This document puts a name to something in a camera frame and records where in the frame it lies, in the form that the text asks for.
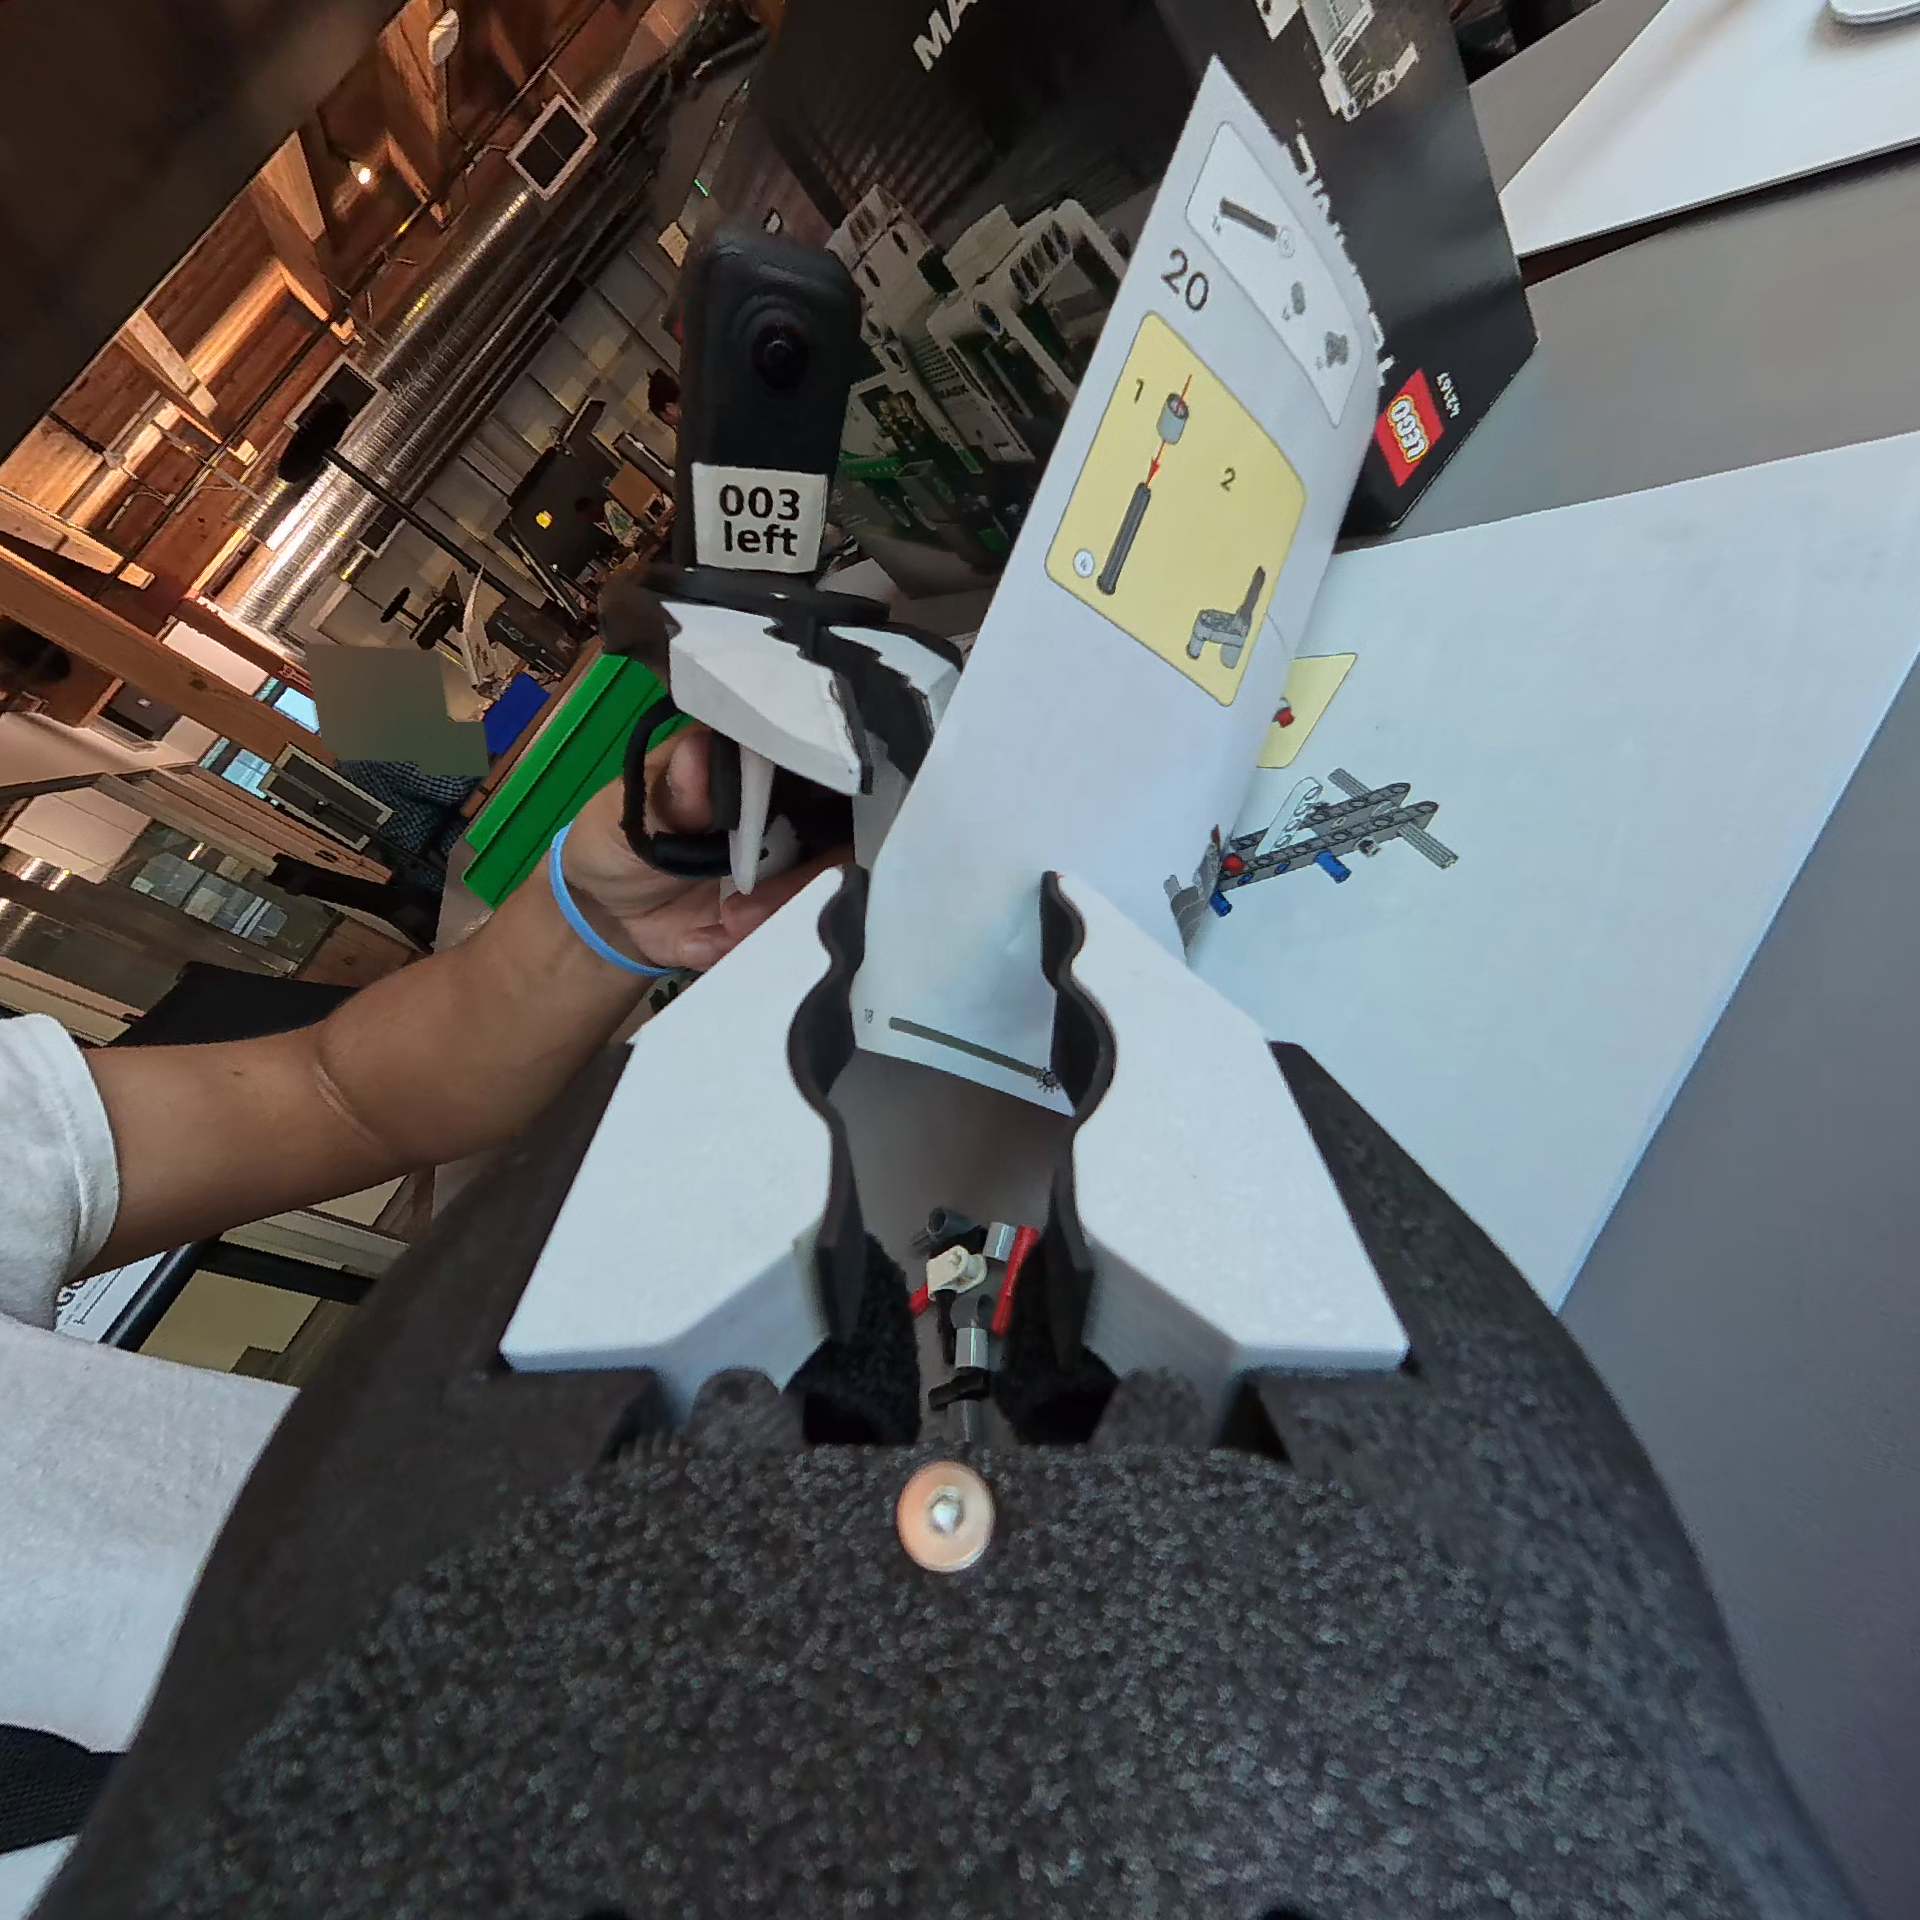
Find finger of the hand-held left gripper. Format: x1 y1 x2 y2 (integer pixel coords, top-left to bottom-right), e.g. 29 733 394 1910
668 623 939 797
858 660 965 830

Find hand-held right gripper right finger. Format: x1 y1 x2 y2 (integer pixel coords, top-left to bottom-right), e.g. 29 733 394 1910
996 870 1415 1444

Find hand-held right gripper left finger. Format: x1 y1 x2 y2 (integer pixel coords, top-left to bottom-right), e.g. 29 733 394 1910
502 863 928 1444

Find white lego instruction booklet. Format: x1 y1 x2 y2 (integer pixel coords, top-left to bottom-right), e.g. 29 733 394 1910
854 56 1920 1315

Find person's left forearm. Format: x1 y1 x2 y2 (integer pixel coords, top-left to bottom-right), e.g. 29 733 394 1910
83 863 650 1248

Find loose small lego pieces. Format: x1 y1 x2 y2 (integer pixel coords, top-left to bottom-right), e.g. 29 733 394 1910
904 1201 1045 1413

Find black lego set box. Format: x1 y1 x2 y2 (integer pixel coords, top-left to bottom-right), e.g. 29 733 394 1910
748 0 1542 543

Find person's left hand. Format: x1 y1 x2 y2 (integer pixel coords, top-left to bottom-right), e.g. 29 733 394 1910
572 730 846 979

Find green plastic bin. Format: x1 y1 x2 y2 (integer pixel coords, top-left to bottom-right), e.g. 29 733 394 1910
461 650 682 909

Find blue wristband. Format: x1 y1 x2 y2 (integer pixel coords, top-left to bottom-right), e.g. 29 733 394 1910
544 820 682 981

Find person's white shirt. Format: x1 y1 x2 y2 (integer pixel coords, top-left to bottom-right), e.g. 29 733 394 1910
0 1012 304 1920

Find silver ventilation duct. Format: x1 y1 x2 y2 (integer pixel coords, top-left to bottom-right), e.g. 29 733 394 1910
225 62 759 616

